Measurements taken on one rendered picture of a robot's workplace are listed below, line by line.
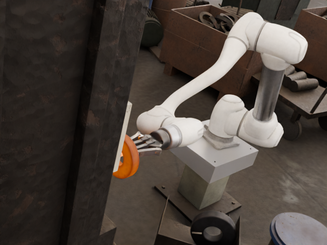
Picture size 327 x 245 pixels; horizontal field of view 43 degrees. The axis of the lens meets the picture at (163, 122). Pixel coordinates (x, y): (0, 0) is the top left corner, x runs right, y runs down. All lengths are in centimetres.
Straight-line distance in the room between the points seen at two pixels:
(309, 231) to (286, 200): 92
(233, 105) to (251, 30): 56
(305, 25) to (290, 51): 328
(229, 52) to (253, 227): 123
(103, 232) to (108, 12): 60
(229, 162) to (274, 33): 76
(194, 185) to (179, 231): 100
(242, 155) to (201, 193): 35
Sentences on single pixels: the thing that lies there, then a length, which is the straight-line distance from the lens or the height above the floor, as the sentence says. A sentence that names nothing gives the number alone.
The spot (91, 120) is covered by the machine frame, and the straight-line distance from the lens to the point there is 76.
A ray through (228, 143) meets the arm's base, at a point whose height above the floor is 48.
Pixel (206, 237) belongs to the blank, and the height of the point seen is 64.
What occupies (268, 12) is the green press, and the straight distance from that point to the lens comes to 647.
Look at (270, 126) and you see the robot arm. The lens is 220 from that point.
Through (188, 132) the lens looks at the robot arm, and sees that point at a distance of 158.
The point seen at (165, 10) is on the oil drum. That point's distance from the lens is 516.
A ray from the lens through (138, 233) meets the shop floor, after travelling 234.
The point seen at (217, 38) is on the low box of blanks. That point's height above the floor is 56.
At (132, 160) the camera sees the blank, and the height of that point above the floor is 86.
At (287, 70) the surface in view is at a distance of 397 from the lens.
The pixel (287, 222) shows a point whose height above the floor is 43.
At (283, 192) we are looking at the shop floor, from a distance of 304.
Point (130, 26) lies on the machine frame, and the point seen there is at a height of 142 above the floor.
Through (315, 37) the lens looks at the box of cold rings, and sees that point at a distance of 505.
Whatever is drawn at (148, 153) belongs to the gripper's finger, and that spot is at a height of 84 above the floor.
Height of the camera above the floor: 165
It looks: 30 degrees down
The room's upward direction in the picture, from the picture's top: 15 degrees clockwise
